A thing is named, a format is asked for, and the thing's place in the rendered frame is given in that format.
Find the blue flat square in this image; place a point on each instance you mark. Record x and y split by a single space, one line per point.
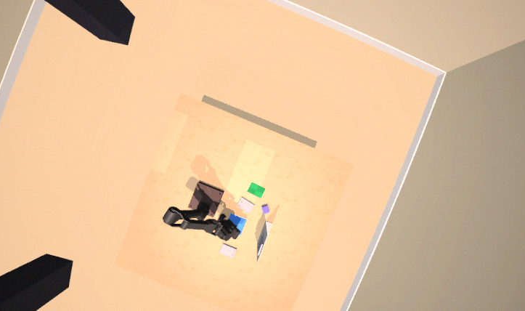
240 222

